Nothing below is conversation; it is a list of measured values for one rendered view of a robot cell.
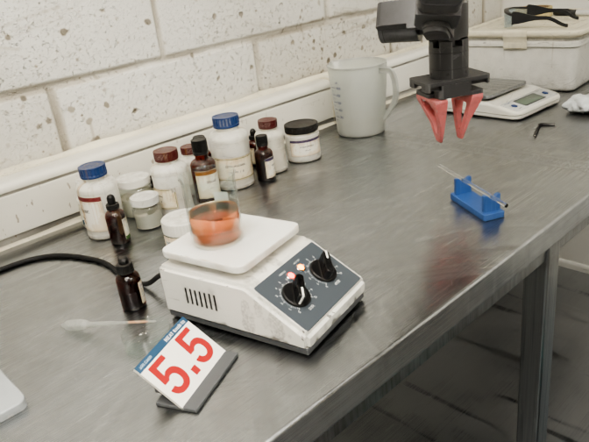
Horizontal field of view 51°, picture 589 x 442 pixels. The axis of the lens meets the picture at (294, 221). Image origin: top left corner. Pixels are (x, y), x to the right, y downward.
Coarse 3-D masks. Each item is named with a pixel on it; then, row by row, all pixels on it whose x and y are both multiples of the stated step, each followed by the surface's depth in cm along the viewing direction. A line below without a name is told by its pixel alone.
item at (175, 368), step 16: (176, 336) 63; (192, 336) 64; (160, 352) 60; (176, 352) 61; (192, 352) 62; (208, 352) 63; (160, 368) 59; (176, 368) 60; (192, 368) 61; (160, 384) 58; (176, 384) 59
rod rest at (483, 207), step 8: (456, 184) 94; (464, 184) 94; (456, 192) 94; (464, 192) 95; (472, 192) 94; (496, 192) 87; (456, 200) 94; (464, 200) 92; (472, 200) 92; (480, 200) 91; (488, 200) 87; (472, 208) 89; (480, 208) 89; (488, 208) 87; (496, 208) 87; (480, 216) 87; (488, 216) 87; (496, 216) 87
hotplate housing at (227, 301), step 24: (288, 240) 72; (312, 240) 72; (168, 264) 70; (192, 264) 69; (264, 264) 67; (168, 288) 70; (192, 288) 68; (216, 288) 66; (240, 288) 64; (360, 288) 70; (192, 312) 70; (216, 312) 67; (240, 312) 65; (264, 312) 63; (336, 312) 66; (264, 336) 65; (288, 336) 62; (312, 336) 62
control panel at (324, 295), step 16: (304, 256) 70; (288, 272) 67; (304, 272) 68; (352, 272) 70; (256, 288) 64; (272, 288) 64; (320, 288) 67; (336, 288) 68; (288, 304) 63; (320, 304) 65; (304, 320) 63
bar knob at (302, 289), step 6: (300, 276) 65; (294, 282) 64; (300, 282) 64; (288, 288) 65; (294, 288) 64; (300, 288) 63; (306, 288) 66; (282, 294) 64; (288, 294) 64; (294, 294) 64; (300, 294) 63; (306, 294) 63; (288, 300) 63; (294, 300) 63; (300, 300) 63; (306, 300) 64; (300, 306) 64
